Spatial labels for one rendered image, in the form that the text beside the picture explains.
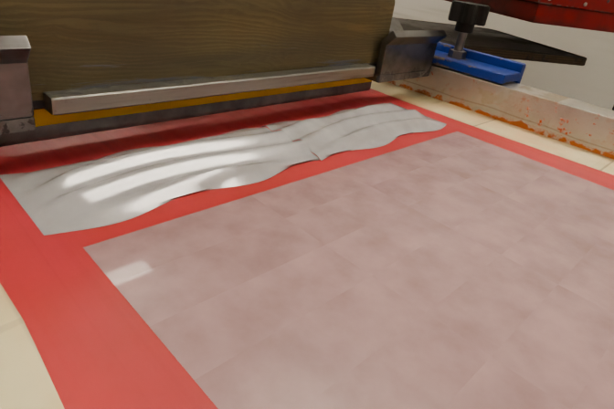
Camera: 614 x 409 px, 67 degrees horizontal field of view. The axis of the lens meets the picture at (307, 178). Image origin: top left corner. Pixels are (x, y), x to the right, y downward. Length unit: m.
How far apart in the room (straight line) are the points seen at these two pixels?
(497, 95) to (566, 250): 0.26
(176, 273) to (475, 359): 0.13
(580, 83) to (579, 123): 1.81
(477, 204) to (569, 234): 0.05
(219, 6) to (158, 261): 0.19
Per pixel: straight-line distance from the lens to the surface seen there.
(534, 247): 0.29
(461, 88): 0.55
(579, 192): 0.40
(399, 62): 0.51
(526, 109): 0.52
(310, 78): 0.41
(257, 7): 0.37
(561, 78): 2.34
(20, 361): 0.19
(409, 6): 2.67
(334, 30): 0.43
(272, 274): 0.21
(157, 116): 0.35
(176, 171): 0.29
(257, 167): 0.30
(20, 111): 0.30
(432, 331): 0.21
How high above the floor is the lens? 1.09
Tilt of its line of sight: 26 degrees down
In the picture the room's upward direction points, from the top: 9 degrees clockwise
